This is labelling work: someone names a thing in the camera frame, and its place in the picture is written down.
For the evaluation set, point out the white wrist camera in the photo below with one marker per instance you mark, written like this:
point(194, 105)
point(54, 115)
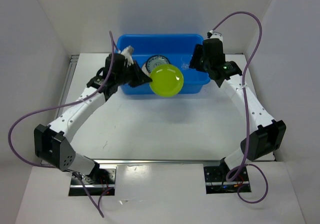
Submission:
point(127, 53)
point(214, 35)

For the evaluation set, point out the aluminium rail frame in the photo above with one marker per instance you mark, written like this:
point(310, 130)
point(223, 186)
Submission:
point(147, 129)

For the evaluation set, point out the clear plastic cup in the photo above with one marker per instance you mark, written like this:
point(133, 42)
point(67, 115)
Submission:
point(185, 62)

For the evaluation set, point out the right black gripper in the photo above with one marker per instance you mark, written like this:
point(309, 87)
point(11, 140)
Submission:
point(194, 62)

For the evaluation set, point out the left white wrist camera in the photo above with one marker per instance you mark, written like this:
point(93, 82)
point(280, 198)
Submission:
point(127, 53)

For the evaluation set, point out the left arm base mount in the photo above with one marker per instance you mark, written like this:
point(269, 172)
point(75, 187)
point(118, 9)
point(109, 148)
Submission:
point(97, 187)

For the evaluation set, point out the green plastic plate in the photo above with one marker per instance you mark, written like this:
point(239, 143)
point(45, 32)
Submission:
point(167, 80)

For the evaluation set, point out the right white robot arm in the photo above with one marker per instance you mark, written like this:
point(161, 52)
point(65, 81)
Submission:
point(264, 134)

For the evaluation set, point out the small teal patterned plate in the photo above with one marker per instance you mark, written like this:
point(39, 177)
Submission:
point(155, 61)

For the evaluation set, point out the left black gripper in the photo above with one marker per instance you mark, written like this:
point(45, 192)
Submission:
point(140, 77)

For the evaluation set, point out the orange sunburst plate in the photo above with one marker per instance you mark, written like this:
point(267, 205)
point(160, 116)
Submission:
point(145, 70)

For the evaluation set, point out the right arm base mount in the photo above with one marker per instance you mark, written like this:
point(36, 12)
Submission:
point(216, 183)

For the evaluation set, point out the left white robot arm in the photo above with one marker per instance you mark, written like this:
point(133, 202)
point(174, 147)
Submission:
point(53, 141)

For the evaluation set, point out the blue plastic bin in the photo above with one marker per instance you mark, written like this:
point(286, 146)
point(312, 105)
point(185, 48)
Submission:
point(172, 46)

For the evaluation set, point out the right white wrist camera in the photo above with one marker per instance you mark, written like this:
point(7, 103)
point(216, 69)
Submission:
point(214, 35)

